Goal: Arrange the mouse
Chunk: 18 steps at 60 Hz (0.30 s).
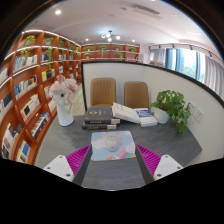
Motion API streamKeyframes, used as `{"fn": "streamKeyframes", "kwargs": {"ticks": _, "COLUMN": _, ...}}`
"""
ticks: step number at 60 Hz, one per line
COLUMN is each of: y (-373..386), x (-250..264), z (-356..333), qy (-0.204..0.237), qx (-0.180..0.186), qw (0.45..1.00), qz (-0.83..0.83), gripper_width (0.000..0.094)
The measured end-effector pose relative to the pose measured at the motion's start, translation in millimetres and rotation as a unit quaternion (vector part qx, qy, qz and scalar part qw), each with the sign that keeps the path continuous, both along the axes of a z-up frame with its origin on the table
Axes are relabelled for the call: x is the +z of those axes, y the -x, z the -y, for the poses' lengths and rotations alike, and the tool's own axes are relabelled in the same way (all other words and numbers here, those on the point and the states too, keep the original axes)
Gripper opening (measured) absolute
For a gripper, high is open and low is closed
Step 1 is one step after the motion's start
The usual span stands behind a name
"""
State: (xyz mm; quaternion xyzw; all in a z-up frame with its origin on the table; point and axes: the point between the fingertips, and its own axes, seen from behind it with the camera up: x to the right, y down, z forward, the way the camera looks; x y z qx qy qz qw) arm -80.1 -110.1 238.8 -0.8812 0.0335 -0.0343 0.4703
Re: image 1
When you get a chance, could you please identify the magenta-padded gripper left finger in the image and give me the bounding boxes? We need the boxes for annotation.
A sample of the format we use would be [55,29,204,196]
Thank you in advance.
[43,143,93,187]

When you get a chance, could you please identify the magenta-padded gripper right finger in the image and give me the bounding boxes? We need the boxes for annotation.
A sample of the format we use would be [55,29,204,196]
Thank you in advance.
[134,143,184,185]

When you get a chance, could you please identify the pastel cloud print mouse pad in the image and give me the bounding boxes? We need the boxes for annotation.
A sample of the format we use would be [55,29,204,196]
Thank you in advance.
[90,130,137,162]

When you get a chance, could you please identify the white jug vase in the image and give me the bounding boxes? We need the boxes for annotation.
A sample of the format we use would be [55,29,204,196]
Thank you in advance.
[55,101,75,127]

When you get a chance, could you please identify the blue and white book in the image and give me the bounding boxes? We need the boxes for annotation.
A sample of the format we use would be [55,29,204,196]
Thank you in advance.
[134,107,159,128]

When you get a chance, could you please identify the thick dark hardcover book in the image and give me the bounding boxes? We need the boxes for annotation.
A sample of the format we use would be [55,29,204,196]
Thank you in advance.
[83,105,121,126]
[81,122,118,131]

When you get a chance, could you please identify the green plant in white pot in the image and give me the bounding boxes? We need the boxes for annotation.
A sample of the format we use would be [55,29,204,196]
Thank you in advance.
[149,89,192,136]

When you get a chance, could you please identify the thick white book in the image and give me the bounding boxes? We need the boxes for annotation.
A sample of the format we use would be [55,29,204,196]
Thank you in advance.
[111,101,142,125]

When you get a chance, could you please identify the pink and white flowers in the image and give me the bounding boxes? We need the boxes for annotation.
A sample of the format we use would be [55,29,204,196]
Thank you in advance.
[48,74,79,107]

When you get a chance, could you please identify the orange wooden bookshelf unit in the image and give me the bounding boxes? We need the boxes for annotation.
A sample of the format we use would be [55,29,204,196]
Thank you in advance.
[0,29,83,166]

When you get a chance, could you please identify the tan upholstered chair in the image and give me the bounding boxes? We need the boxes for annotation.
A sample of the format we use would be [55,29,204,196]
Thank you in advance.
[89,77,118,108]
[123,81,150,110]

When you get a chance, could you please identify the window with curtains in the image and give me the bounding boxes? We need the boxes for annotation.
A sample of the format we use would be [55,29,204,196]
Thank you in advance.
[148,43,224,101]

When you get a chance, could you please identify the orange shelf unit with plants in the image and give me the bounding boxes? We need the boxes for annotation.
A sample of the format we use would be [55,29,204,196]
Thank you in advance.
[80,42,141,63]

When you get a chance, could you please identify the ceiling light cluster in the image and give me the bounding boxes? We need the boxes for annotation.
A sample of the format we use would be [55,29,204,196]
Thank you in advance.
[100,30,122,43]

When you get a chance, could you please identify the ceiling air vent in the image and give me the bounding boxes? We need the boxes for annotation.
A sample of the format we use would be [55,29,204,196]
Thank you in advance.
[129,3,163,19]

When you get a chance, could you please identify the white wall outlet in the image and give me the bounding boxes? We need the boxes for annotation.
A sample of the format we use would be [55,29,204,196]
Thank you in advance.
[194,107,205,123]
[188,101,198,116]

